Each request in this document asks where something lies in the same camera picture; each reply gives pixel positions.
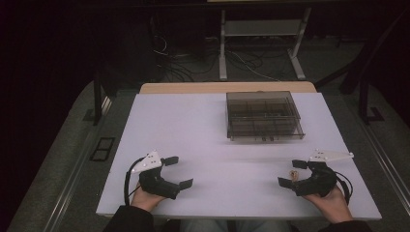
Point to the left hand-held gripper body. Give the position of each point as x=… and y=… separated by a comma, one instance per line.
x=151, y=180

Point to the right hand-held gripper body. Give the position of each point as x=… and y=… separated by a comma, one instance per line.
x=319, y=179

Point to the small brown item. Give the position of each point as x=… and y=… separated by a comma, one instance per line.
x=293, y=175

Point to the clear smoky plastic drawer box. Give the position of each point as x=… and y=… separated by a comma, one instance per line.
x=262, y=114

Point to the person's left hand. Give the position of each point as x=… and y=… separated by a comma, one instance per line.
x=145, y=199

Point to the person's right hand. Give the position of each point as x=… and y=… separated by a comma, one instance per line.
x=332, y=206

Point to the black metal stand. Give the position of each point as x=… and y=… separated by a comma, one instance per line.
x=364, y=80
x=98, y=96

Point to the black floor socket frame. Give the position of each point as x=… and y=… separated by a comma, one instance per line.
x=102, y=149

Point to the metal floor rail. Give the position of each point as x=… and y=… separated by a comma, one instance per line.
x=383, y=161
x=74, y=180

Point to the white metal table frame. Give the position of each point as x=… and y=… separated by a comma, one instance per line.
x=261, y=28

